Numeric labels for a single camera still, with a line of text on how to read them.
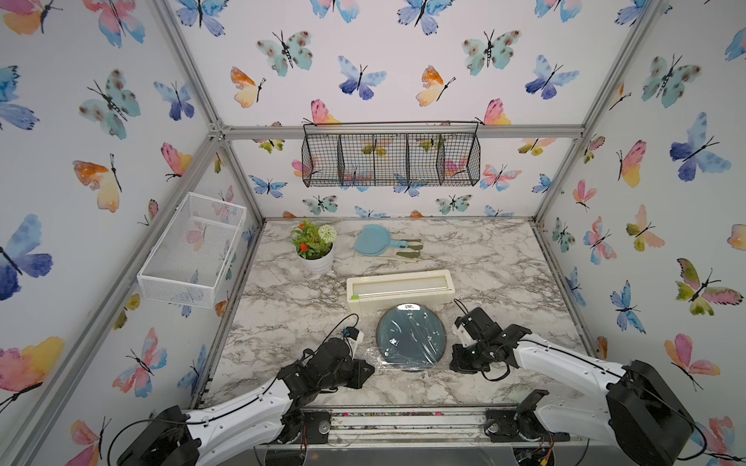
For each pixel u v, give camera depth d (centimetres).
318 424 75
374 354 81
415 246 111
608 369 46
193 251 87
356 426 76
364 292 91
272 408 54
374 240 114
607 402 43
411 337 86
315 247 91
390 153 98
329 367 64
